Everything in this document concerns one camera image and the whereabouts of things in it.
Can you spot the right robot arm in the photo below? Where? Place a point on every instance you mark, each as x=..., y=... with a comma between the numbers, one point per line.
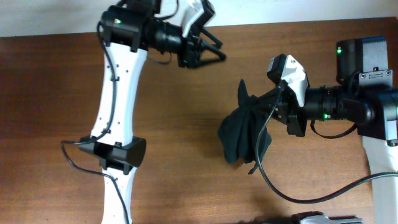
x=365, y=95

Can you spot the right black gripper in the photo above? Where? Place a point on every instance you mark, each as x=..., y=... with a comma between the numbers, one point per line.
x=290, y=112

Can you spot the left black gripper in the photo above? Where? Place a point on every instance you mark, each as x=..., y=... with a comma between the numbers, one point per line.
x=192, y=57

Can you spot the black nike t-shirt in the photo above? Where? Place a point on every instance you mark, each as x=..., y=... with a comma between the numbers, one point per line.
x=239, y=131

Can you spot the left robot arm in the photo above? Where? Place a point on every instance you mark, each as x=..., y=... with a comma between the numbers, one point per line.
x=126, y=32

